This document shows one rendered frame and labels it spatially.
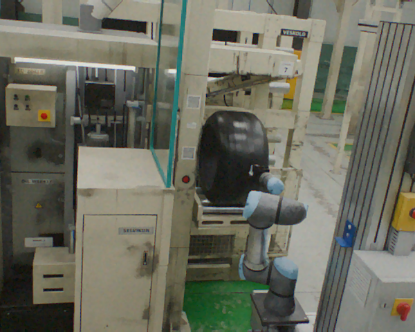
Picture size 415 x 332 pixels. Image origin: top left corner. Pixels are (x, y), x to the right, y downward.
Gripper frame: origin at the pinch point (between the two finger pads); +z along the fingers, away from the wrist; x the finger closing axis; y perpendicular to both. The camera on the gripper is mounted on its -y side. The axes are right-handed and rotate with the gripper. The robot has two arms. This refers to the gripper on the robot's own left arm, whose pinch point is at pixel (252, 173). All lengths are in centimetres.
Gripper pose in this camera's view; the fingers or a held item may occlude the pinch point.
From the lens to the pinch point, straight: 258.6
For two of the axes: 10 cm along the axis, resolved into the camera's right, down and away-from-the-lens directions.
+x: -9.7, -0.2, -2.5
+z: -2.4, -2.3, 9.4
